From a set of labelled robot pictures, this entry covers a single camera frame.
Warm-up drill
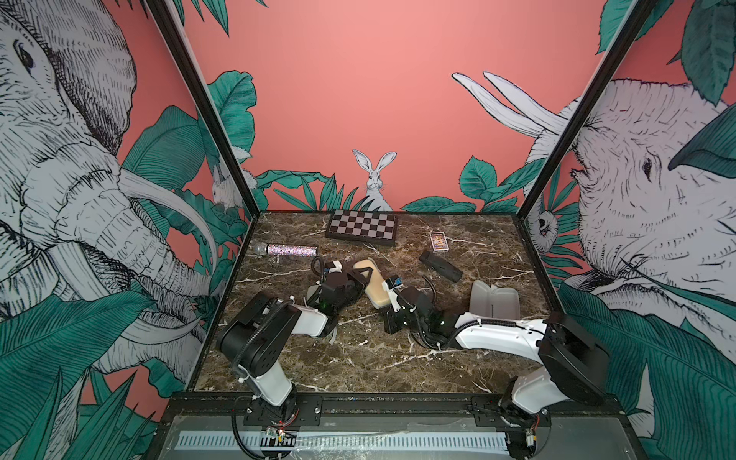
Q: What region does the white umbrella case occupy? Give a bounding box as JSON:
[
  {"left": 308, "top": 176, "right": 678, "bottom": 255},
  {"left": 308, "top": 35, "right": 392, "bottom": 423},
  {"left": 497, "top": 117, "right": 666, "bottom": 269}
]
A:
[{"left": 353, "top": 258, "right": 391, "bottom": 310}]

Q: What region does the black umbrella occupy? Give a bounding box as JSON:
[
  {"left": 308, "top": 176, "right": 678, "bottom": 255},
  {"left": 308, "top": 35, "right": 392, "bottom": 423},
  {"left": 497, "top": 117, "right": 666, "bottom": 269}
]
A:
[{"left": 419, "top": 251, "right": 463, "bottom": 283}]

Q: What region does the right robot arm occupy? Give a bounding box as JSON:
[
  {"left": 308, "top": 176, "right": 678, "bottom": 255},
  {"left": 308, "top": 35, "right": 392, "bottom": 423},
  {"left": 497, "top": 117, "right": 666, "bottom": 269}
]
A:
[{"left": 383, "top": 280, "right": 610, "bottom": 427}]

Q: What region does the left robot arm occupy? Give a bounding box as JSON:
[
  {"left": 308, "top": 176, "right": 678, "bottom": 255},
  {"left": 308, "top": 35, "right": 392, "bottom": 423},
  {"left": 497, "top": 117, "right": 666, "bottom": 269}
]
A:
[{"left": 217, "top": 262, "right": 375, "bottom": 429}]

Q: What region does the folding chessboard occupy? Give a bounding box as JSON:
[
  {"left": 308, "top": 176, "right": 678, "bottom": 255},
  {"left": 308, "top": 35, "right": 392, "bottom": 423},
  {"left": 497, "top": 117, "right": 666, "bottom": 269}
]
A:
[{"left": 325, "top": 210, "right": 398, "bottom": 246}]

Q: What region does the playing card box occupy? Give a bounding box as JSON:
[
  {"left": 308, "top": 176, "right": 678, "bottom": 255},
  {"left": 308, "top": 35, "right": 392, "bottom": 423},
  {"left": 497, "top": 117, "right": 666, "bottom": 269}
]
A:
[{"left": 429, "top": 232, "right": 450, "bottom": 252}]

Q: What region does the glitter purple microphone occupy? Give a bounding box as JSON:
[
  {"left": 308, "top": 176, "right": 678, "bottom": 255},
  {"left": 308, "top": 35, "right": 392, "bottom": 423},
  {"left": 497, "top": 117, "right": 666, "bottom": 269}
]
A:
[{"left": 252, "top": 241, "right": 318, "bottom": 258}]

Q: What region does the white slotted cable duct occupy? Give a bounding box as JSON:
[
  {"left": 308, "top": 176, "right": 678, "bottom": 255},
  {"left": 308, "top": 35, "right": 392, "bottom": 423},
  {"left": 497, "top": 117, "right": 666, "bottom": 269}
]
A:
[{"left": 173, "top": 430, "right": 510, "bottom": 454}]

